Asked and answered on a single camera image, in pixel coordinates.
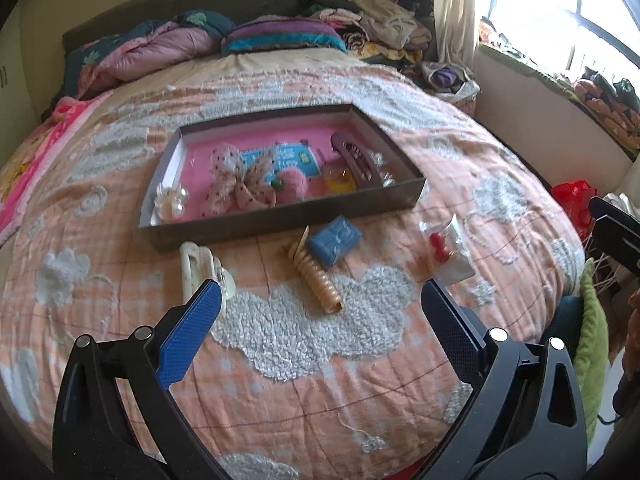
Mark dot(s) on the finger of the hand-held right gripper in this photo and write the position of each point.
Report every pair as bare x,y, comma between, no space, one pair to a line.
617,235

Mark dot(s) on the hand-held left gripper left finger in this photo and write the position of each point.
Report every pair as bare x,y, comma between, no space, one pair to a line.
187,332

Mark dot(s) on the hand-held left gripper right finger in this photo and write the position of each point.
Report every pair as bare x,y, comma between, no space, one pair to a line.
452,332

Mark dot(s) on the white claw hair clip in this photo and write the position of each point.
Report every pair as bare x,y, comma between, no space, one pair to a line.
192,267

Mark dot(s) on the red bead earring packet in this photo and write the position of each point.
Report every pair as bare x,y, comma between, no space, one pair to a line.
450,255

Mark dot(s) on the pearl hair clip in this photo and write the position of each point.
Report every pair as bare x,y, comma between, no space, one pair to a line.
170,202

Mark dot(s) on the blue hair clip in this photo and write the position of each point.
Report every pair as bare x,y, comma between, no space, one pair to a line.
334,241

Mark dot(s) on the polka dot mesh bow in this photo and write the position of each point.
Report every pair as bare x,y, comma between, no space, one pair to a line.
245,180

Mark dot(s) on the shallow pink cardboard box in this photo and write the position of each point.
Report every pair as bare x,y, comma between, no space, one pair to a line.
200,160

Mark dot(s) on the silver earring packet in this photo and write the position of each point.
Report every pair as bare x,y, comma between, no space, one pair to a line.
384,170

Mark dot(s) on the yellow hair clip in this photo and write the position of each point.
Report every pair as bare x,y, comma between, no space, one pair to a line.
339,180

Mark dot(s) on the dark red hair clip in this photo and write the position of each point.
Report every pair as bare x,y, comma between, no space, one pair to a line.
357,162

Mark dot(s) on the red plastic bag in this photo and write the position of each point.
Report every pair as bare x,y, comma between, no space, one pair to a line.
575,205

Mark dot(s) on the orange checked cloud quilt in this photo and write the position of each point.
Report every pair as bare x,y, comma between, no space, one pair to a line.
300,340

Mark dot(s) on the green fluffy rug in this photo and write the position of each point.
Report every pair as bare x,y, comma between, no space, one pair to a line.
592,350

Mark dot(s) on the clothes on windowsill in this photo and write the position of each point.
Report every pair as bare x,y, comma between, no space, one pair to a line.
600,95

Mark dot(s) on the pink printed blanket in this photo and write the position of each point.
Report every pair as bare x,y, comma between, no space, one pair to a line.
40,160

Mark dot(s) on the floral fabric laundry basket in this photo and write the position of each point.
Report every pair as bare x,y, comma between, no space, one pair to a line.
447,80

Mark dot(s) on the window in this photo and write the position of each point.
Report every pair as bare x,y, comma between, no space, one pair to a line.
560,0

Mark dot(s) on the cream curtain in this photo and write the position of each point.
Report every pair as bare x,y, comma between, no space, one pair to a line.
457,10

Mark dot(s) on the pink and teal duvet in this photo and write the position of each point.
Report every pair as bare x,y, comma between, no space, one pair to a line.
150,50

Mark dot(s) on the striped purple teal pillow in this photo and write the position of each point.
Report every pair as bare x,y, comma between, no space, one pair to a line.
285,37

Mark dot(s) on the pile of clothes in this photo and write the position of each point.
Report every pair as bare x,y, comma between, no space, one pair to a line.
380,25

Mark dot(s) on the dark green headboard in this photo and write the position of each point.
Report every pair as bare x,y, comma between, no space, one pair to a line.
175,2

